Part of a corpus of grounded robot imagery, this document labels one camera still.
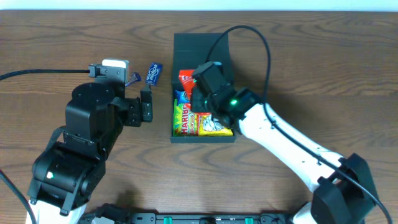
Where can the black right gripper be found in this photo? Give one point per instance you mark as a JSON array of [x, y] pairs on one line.
[[199, 101]]

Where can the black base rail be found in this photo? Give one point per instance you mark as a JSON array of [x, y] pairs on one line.
[[111, 214]]

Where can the red candy bag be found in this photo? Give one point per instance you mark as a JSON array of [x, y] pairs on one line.
[[188, 83]]

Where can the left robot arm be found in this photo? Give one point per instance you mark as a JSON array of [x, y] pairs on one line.
[[65, 175]]

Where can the blue Oreo cookie pack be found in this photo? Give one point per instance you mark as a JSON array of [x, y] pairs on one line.
[[181, 97]]

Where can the purple white candy bar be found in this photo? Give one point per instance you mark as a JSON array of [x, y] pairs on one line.
[[134, 78]]

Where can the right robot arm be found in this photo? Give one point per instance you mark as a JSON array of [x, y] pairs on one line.
[[343, 189]]

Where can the yellow candy bag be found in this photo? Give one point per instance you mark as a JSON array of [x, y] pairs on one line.
[[210, 126]]

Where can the Haribo gummy candy bag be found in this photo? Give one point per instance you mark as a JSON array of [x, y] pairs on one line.
[[186, 122]]

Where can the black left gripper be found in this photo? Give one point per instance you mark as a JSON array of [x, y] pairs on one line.
[[134, 111]]

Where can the dark green gift box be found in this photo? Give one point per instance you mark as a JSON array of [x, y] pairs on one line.
[[190, 51]]

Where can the blue Eclipse mint pack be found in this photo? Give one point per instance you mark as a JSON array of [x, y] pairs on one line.
[[153, 74]]

